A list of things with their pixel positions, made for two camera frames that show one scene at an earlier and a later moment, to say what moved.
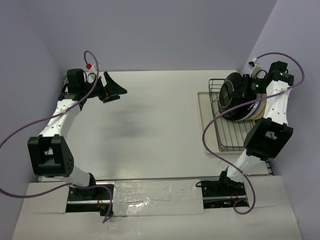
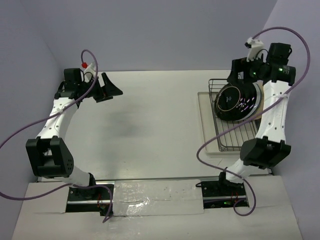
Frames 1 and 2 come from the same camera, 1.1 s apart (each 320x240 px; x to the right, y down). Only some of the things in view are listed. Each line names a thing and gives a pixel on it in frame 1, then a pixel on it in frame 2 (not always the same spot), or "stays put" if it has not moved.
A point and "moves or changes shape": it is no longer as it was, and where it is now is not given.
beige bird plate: x=260 y=113 stays put
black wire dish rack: x=231 y=134 stays put
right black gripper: x=243 y=90 -> x=242 y=65
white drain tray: x=224 y=136 stays put
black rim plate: x=230 y=96 moves or changes shape
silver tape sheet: x=133 y=198 stays put
